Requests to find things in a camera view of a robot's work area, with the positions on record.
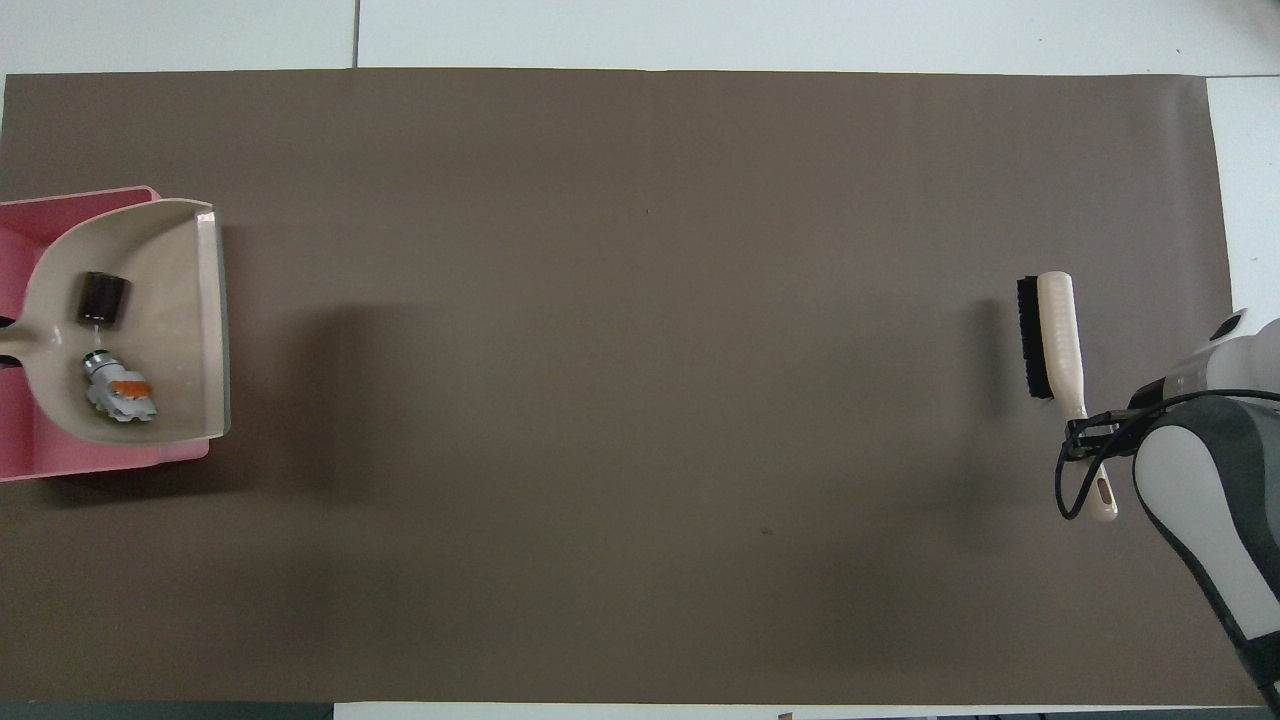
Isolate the black cable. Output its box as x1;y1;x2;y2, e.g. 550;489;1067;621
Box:
1054;388;1280;522

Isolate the pink plastic bin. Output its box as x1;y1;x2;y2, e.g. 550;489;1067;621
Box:
0;186;212;484

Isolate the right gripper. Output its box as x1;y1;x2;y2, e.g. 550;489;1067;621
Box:
1062;380;1170;464

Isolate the white and orange electronic scrap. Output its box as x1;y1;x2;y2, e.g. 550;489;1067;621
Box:
81;347;159;426

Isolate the beige brush with black bristles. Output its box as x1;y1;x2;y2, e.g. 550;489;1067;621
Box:
1016;270;1120;525

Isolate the beige plastic dustpan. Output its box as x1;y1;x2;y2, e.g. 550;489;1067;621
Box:
0;198;233;447

